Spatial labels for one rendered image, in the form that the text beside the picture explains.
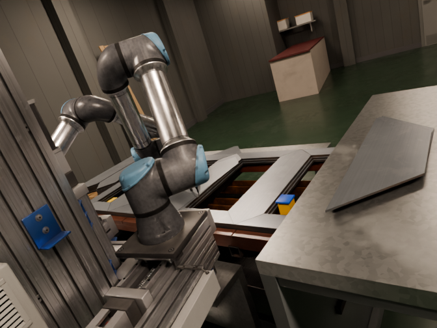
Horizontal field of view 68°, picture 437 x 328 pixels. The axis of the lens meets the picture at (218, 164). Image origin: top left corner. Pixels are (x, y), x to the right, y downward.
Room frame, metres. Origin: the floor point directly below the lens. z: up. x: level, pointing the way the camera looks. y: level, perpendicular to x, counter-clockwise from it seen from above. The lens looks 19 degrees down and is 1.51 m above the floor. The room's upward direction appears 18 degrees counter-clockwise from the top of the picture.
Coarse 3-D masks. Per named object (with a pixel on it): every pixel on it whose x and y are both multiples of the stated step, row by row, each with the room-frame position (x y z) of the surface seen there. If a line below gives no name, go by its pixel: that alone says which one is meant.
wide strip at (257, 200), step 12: (288, 156) 1.66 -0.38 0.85; (300, 156) 1.60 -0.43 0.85; (276, 168) 1.55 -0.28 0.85; (288, 168) 1.50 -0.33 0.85; (264, 180) 1.45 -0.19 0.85; (276, 180) 1.41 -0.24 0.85; (288, 180) 1.37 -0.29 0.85; (252, 192) 1.37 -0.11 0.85; (264, 192) 1.33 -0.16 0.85; (276, 192) 1.29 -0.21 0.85; (240, 204) 1.29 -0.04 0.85; (252, 204) 1.25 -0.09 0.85; (264, 204) 1.22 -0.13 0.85; (240, 216) 1.19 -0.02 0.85; (252, 216) 1.16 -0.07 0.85
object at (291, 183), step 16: (240, 160) 1.85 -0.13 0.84; (256, 160) 1.79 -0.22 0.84; (272, 160) 1.72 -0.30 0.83; (320, 160) 1.53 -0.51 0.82; (224, 176) 1.70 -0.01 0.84; (112, 192) 2.05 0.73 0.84; (208, 192) 1.58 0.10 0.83; (288, 192) 1.30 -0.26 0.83; (272, 208) 1.19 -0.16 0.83; (224, 224) 1.18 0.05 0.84
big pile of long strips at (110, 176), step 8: (128, 160) 2.74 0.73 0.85; (112, 168) 2.65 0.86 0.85; (120, 168) 2.56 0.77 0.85; (96, 176) 2.55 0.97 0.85; (104, 176) 2.47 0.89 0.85; (112, 176) 2.40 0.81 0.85; (88, 184) 2.39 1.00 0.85; (96, 184) 2.35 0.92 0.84; (104, 184) 2.26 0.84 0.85; (112, 184) 2.23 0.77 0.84; (88, 192) 2.35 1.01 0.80
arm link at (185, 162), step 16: (128, 48) 1.10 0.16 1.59; (144, 48) 1.10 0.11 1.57; (160, 48) 1.10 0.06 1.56; (128, 64) 1.10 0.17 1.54; (144, 64) 1.07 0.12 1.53; (160, 64) 1.09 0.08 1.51; (144, 80) 1.07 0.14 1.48; (160, 80) 1.06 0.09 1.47; (160, 96) 1.02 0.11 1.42; (160, 112) 1.00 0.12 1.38; (176, 112) 1.01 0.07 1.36; (160, 128) 0.98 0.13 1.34; (176, 128) 0.96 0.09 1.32; (176, 144) 0.92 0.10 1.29; (192, 144) 0.93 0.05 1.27; (160, 160) 0.92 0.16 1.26; (176, 160) 0.90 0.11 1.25; (192, 160) 0.89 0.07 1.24; (176, 176) 0.87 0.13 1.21; (192, 176) 0.88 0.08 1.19; (208, 176) 0.90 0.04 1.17; (176, 192) 0.89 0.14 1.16
